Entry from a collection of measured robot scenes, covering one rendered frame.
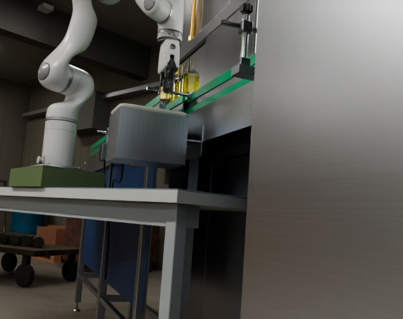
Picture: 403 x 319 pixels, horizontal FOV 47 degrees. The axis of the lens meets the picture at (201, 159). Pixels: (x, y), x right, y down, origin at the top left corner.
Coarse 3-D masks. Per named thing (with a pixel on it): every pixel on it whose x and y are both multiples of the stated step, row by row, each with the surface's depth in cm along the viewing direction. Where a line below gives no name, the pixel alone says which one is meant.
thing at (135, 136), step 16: (128, 112) 139; (144, 112) 141; (112, 128) 147; (128, 128) 139; (144, 128) 140; (160, 128) 142; (176, 128) 144; (112, 144) 144; (128, 144) 138; (144, 144) 140; (160, 144) 142; (176, 144) 144; (192, 144) 155; (112, 160) 146; (128, 160) 143; (144, 160) 140; (160, 160) 142; (176, 160) 143
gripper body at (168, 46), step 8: (160, 40) 151; (168, 40) 149; (176, 40) 150; (160, 48) 154; (168, 48) 148; (176, 48) 149; (160, 56) 153; (168, 56) 147; (176, 56) 148; (160, 64) 152; (168, 64) 149; (176, 64) 148; (160, 72) 153
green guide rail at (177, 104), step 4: (180, 96) 174; (184, 96) 171; (176, 100) 178; (180, 100) 173; (184, 100) 171; (168, 104) 187; (172, 104) 182; (176, 104) 178; (180, 104) 173; (168, 108) 186; (172, 108) 182; (176, 108) 178; (180, 108) 173
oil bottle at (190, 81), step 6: (186, 72) 181; (192, 72) 181; (186, 78) 180; (192, 78) 180; (198, 78) 181; (186, 84) 180; (192, 84) 180; (198, 84) 181; (186, 90) 179; (192, 90) 180
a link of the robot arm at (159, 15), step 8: (136, 0) 150; (144, 0) 146; (152, 0) 144; (160, 0) 145; (144, 8) 147; (152, 8) 144; (160, 8) 145; (168, 8) 147; (152, 16) 147; (160, 16) 147
